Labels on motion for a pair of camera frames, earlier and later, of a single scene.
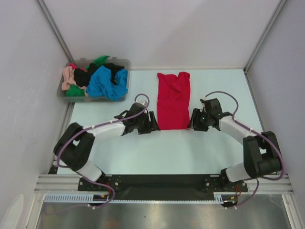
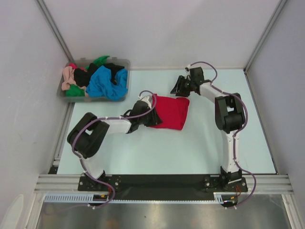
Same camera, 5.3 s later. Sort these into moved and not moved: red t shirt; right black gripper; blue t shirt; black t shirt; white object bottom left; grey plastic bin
Moved: right black gripper; red t shirt
Not moved: blue t shirt; black t shirt; white object bottom left; grey plastic bin
